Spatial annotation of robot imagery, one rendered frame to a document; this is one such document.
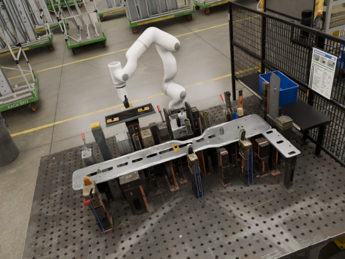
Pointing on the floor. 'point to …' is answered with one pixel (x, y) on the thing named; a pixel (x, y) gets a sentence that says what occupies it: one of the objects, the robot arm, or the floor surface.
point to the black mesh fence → (307, 137)
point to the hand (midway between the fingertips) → (126, 104)
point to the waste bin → (6, 144)
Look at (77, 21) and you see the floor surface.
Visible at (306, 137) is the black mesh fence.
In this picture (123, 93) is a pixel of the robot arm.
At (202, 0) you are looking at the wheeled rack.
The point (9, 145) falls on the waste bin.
